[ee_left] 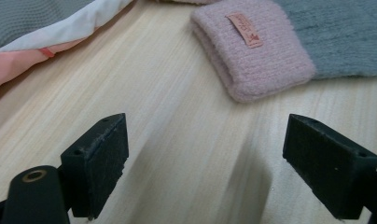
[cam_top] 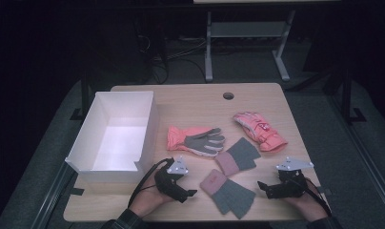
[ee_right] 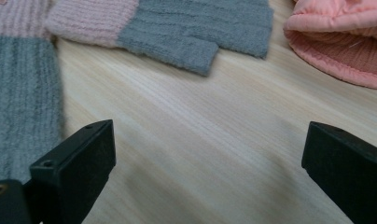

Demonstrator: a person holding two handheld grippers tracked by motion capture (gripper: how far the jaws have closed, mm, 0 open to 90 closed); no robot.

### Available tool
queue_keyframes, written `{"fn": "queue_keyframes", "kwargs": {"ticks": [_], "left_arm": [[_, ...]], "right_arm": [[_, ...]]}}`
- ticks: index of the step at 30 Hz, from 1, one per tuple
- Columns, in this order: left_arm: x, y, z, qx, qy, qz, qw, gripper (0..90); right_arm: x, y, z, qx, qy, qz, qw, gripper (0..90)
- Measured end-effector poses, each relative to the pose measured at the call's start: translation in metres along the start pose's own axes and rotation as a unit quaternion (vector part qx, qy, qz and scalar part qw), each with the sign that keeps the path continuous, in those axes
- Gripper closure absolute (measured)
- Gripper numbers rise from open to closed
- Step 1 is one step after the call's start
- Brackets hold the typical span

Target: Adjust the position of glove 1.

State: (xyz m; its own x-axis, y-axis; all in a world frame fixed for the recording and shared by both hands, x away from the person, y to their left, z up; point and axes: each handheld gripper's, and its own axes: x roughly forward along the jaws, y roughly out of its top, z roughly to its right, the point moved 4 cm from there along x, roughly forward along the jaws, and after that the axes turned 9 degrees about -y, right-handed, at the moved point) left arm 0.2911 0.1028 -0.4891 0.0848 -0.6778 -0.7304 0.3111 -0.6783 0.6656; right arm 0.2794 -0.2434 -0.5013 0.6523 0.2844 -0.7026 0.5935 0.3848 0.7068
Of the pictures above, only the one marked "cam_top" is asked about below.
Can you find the pink glove with grey palm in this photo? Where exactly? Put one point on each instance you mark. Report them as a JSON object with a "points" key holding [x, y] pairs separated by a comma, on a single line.
{"points": [[181, 138]]}

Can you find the grey metal table frame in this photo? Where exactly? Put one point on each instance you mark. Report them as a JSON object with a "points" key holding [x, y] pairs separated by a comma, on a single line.
{"points": [[247, 30]]}

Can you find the person's right hand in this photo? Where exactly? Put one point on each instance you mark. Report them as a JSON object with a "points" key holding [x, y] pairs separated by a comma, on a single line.
{"points": [[308, 205]]}

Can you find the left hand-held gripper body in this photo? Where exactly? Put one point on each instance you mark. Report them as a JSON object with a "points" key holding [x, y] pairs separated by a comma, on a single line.
{"points": [[168, 183]]}

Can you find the black table bracket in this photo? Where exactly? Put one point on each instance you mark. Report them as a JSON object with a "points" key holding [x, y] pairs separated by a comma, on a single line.
{"points": [[76, 191]]}

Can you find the black stand leg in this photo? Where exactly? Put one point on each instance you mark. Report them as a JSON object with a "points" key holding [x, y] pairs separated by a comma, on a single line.
{"points": [[348, 95], [84, 95]]}

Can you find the person's left hand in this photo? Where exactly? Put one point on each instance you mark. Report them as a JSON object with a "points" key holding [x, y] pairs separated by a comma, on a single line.
{"points": [[149, 198]]}

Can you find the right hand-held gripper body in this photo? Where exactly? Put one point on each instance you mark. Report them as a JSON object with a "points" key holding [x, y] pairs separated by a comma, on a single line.
{"points": [[290, 184]]}

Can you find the aluminium floor rail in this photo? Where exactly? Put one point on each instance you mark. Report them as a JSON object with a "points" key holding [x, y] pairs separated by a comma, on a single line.
{"points": [[50, 200], [362, 149]]}

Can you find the white box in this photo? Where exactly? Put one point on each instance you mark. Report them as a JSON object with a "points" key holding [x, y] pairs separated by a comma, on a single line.
{"points": [[117, 143]]}

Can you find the pink padded ski glove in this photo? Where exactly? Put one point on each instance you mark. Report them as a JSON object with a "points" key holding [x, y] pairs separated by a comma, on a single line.
{"points": [[263, 132]]}

